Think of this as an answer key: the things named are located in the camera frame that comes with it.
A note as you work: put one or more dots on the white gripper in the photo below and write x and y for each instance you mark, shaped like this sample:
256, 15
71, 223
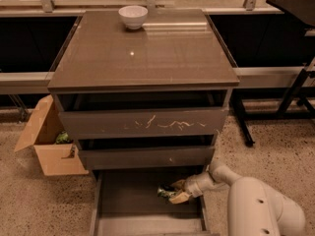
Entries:
192, 186

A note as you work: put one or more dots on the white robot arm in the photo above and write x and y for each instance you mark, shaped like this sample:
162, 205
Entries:
253, 207

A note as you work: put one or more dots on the grey middle drawer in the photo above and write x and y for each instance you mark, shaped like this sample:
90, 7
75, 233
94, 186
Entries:
145, 157

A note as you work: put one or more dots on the grey open bottom drawer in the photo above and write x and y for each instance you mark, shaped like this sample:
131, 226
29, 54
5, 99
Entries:
127, 203

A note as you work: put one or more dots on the grey top drawer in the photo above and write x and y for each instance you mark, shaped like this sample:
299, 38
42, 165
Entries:
82, 125

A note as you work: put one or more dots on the green item in box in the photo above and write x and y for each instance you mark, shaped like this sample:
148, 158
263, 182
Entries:
63, 138

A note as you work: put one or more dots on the open cardboard box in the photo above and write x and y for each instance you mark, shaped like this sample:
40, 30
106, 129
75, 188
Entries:
41, 133

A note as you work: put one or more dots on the white ceramic bowl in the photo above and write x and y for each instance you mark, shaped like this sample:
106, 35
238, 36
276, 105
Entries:
133, 17

